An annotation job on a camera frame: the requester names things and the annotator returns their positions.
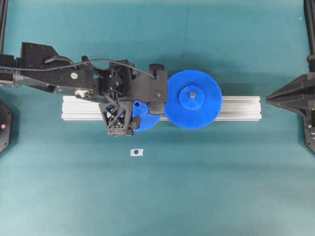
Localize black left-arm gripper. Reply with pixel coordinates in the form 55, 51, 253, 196
92, 59, 141, 135

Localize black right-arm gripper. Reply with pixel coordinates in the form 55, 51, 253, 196
265, 55, 315, 154

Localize small blue gear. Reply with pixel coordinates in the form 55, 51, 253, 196
133, 101, 161, 133

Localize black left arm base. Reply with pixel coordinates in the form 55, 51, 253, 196
0, 100, 13, 153

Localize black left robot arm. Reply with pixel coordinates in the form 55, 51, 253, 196
0, 43, 141, 136

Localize large blue gear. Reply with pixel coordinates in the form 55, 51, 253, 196
165, 70, 223, 130

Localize small white tape marker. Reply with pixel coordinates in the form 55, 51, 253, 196
130, 148, 144, 156

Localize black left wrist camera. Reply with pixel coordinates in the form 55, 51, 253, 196
125, 64, 168, 115

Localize black camera cable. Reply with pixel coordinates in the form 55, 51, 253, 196
0, 58, 158, 80

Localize aluminium extrusion rail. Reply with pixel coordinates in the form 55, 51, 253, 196
62, 96, 262, 121

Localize black right frame post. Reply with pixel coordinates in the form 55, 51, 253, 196
304, 0, 315, 55

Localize black frame post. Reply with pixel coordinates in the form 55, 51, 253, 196
0, 0, 8, 54
304, 0, 315, 55

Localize black left frame post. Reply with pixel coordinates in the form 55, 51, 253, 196
0, 0, 8, 54

